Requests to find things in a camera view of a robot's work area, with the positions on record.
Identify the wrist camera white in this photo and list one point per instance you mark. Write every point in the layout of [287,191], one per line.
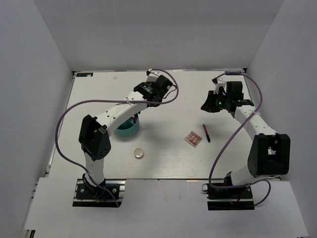
[152,73]
[220,85]

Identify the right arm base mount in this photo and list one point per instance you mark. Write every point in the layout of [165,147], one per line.
[228,199]

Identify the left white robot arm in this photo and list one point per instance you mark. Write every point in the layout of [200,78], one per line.
[95,131]

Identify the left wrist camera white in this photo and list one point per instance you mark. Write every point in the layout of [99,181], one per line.
[152,73]

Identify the round beige compact jar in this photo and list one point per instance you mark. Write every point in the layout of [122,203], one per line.
[138,153]

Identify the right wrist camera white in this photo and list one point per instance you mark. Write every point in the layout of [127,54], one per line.
[220,85]

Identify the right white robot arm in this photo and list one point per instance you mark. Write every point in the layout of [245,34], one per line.
[269,156]

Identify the eyeshadow palette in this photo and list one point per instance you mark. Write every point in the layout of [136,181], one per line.
[193,139]

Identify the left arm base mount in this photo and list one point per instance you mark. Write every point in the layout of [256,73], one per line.
[84,197]

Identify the teal round organizer container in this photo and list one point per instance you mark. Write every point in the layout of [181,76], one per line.
[128,128]

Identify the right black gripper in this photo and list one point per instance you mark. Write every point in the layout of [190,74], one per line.
[208,106]

